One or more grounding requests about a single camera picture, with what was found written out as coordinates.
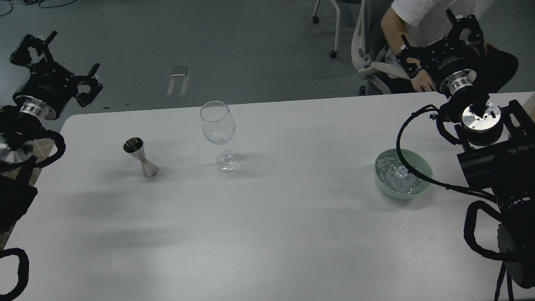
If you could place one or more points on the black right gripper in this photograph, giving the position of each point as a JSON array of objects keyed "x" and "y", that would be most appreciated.
[{"x": 445, "y": 61}]

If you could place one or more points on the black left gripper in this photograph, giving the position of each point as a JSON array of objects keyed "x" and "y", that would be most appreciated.
[{"x": 48, "y": 81}]

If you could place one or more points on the steel cocktail jigger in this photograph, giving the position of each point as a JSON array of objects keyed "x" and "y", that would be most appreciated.
[{"x": 136, "y": 148}]

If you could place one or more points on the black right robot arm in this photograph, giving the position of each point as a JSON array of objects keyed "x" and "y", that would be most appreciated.
[{"x": 498, "y": 152}]

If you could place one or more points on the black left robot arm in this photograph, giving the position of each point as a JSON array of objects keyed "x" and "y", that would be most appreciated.
[{"x": 26, "y": 144}]

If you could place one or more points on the clear ice cubes pile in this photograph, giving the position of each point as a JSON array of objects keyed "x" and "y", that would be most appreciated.
[{"x": 394, "y": 175}]

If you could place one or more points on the clear wine glass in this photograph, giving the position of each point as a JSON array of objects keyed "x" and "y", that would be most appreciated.
[{"x": 218, "y": 126}]

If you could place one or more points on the person in white shirt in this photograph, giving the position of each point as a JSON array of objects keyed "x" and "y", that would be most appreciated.
[{"x": 425, "y": 21}]

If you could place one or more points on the white office chair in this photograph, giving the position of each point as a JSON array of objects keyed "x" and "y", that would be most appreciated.
[{"x": 369, "y": 51}]

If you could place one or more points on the beige checkered sofa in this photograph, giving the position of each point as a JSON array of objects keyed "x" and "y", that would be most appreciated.
[{"x": 41, "y": 149}]

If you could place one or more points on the wooden block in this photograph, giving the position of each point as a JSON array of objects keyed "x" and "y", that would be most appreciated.
[{"x": 529, "y": 107}]

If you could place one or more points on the white rolling chair legs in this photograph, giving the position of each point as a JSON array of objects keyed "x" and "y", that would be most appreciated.
[{"x": 345, "y": 16}]

